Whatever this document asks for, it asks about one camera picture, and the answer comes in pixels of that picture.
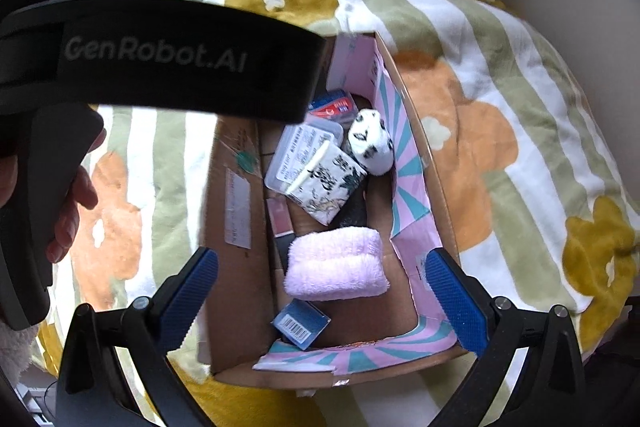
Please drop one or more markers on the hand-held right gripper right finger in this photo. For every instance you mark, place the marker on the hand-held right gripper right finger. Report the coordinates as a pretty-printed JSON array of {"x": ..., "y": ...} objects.
[{"x": 457, "y": 297}]

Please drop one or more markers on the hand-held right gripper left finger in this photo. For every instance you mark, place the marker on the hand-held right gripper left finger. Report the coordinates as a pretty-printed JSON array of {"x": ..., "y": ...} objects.
[{"x": 192, "y": 297}]

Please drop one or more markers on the cardboard box with pink lining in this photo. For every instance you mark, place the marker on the cardboard box with pink lining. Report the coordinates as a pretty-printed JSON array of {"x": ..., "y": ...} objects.
[{"x": 240, "y": 297}]

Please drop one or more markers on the small blue box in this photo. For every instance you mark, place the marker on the small blue box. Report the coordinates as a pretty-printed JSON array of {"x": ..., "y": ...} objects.
[{"x": 300, "y": 322}]

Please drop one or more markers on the small black and red box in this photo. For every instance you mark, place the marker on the small black and red box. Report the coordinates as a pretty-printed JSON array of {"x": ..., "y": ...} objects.
[{"x": 277, "y": 217}]

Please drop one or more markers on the pink fluffy towel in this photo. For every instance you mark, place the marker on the pink fluffy towel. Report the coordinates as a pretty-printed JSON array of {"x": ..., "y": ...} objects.
[{"x": 335, "y": 262}]

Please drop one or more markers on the white ink-patterned tissue packet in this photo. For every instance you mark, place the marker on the white ink-patterned tissue packet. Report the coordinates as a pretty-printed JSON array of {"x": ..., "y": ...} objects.
[{"x": 330, "y": 187}]

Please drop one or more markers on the clear plastic case white label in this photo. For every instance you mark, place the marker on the clear plastic case white label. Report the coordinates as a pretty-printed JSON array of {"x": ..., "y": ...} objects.
[{"x": 290, "y": 157}]

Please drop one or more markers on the black and white plush toy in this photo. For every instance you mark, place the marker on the black and white plush toy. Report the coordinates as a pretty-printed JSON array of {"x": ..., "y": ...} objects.
[{"x": 370, "y": 142}]

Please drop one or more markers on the person's left hand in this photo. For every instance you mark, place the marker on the person's left hand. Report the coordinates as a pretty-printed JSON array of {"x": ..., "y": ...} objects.
[{"x": 75, "y": 217}]

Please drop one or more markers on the small black object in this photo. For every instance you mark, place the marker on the small black object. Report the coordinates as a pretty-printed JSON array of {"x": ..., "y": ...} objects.
[{"x": 356, "y": 212}]

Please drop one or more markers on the white fluffy cloth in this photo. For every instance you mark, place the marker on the white fluffy cloth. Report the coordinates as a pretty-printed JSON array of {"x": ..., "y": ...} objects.
[{"x": 15, "y": 352}]

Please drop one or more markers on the clear case red blue cards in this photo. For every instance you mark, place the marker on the clear case red blue cards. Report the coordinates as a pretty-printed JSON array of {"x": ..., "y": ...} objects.
[{"x": 334, "y": 106}]

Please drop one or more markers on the floral striped blanket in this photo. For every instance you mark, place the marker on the floral striped blanket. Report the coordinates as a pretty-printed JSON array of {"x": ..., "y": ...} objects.
[{"x": 500, "y": 57}]

